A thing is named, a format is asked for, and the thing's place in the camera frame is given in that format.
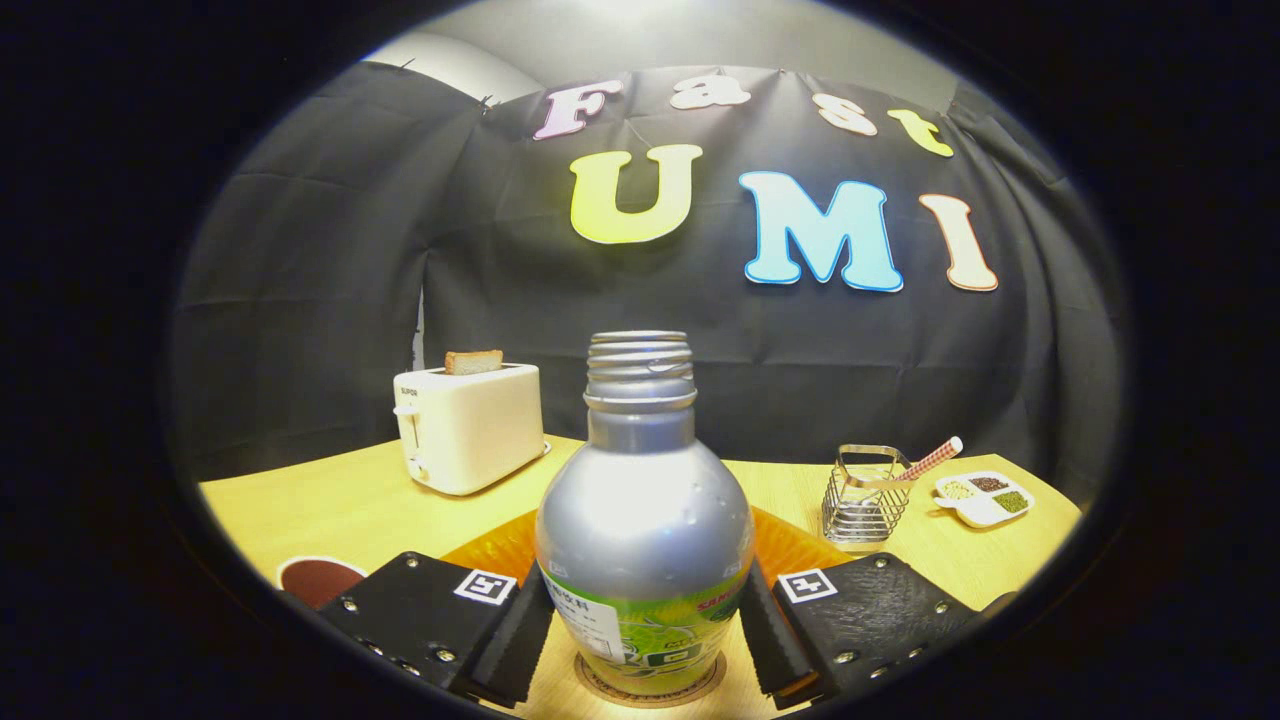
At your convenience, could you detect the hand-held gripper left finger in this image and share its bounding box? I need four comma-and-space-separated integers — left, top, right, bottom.
298, 508, 557, 710

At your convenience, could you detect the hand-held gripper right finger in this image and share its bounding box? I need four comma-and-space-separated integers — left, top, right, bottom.
737, 506, 1017, 712

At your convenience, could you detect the white cup with wooden handle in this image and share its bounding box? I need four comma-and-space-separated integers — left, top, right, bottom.
276, 556, 369, 611

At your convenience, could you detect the round cork coaster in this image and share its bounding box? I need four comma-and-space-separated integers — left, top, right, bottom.
573, 650, 728, 710

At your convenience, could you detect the silver bottle with green label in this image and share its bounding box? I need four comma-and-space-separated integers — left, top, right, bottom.
535, 331, 756, 697

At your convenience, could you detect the wooden table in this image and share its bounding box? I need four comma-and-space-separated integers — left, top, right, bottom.
198, 435, 1084, 720

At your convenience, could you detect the white divided dish with seeds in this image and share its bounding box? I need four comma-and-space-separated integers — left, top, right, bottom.
933, 471, 1034, 529

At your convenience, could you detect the red striped straw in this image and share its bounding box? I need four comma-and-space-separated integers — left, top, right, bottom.
868, 436, 965, 491

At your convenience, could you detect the white toaster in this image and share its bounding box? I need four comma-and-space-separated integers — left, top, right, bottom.
393, 362, 548, 497

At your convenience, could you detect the black backdrop cloth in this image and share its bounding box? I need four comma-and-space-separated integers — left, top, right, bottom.
165, 60, 1131, 506

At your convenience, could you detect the metal wire holder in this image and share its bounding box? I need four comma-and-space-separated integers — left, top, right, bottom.
821, 444, 913, 547

